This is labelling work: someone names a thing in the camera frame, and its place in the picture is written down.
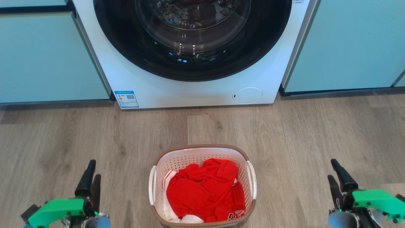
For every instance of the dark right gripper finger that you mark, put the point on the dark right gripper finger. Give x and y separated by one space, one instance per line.
335 191
345 180

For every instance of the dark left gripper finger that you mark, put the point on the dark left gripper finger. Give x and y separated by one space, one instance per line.
96 191
85 183

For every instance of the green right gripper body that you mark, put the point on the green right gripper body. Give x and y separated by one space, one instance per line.
378 199

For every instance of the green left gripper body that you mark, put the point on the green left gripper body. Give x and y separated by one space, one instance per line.
57 209

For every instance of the white perforated laundry basket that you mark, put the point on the white perforated laundry basket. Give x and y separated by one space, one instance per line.
196 153

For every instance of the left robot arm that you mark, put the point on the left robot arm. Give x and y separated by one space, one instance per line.
101 221

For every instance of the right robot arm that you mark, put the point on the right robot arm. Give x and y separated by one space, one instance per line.
340 220

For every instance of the white garment with red trim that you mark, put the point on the white garment with red trim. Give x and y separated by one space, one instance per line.
167 209

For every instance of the black cabinet plinth strip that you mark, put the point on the black cabinet plinth strip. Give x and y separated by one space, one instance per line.
332 91

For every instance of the blue energy label sticker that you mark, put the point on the blue energy label sticker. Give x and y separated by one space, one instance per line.
126 99

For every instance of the red mesh garment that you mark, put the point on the red mesh garment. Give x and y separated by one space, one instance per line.
202 193

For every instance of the round white filter cover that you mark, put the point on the round white filter cover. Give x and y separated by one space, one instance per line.
247 95

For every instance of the large pale teal cabinet door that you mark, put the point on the large pale teal cabinet door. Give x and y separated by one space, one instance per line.
44 60

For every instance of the white front-load washing machine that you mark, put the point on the white front-load washing machine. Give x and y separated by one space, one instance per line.
190 93

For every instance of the tall pale teal cabinet panel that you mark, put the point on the tall pale teal cabinet panel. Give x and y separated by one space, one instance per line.
351 44

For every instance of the black round washer door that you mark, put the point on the black round washer door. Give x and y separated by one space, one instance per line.
120 44

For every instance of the small white text label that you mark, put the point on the small white text label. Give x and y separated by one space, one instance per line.
300 1

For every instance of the narrow pale teal cabinet drawer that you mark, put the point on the narrow pale teal cabinet drawer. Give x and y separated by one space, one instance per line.
31 2

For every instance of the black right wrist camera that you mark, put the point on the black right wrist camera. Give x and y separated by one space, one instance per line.
401 198

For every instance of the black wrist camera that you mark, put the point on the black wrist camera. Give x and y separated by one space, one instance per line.
401 198
30 212

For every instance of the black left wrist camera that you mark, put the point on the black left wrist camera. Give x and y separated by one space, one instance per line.
30 212

